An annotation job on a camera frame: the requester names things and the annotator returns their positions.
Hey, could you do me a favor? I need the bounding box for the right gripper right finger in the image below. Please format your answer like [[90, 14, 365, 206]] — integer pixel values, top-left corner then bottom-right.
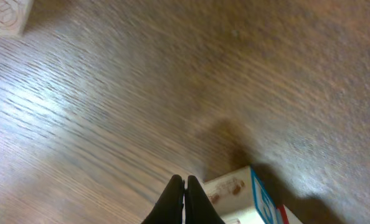
[[184, 175, 225, 224]]

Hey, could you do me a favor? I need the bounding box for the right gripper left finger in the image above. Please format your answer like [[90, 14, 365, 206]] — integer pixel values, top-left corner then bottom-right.
[[141, 174, 185, 224]]

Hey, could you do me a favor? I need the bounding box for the wooden block yellow side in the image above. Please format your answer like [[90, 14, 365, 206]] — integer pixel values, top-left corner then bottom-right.
[[202, 166, 279, 224]]

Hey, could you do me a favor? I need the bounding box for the wooden block green side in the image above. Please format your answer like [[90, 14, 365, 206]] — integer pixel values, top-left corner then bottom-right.
[[277, 205, 303, 224]]

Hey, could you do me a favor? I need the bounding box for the red Y block left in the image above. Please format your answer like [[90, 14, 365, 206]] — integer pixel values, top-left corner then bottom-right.
[[0, 0, 34, 37]]

